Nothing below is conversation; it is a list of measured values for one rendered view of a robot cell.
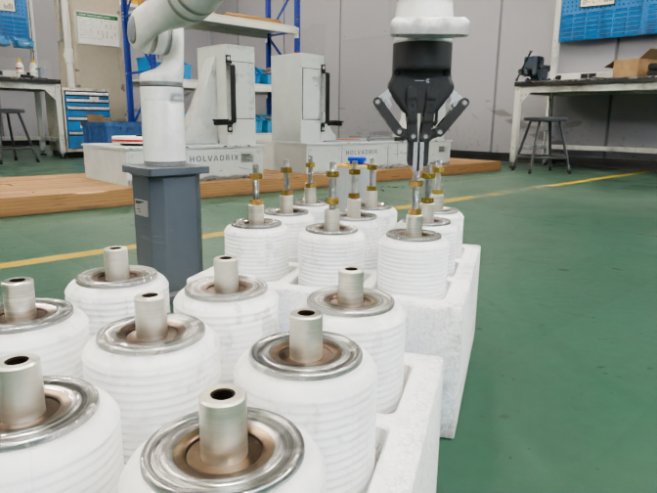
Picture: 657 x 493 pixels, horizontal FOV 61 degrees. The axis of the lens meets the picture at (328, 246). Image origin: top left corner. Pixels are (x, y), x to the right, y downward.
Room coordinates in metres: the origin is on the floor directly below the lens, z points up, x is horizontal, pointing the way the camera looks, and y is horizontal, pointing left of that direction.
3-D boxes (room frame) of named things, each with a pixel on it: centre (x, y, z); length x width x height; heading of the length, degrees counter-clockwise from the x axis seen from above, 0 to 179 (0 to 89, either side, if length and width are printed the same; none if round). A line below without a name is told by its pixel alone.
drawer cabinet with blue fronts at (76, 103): (6.08, 2.65, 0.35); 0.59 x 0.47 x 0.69; 43
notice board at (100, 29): (6.77, 2.65, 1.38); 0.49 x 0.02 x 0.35; 133
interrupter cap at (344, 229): (0.79, 0.00, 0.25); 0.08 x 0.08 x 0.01
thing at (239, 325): (0.50, 0.09, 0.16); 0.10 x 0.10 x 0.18
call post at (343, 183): (1.20, -0.06, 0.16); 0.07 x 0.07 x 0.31; 72
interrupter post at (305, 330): (0.35, 0.01, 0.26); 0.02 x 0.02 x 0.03
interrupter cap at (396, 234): (0.76, -0.12, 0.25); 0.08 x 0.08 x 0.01
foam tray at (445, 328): (0.90, -0.04, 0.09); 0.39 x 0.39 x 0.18; 72
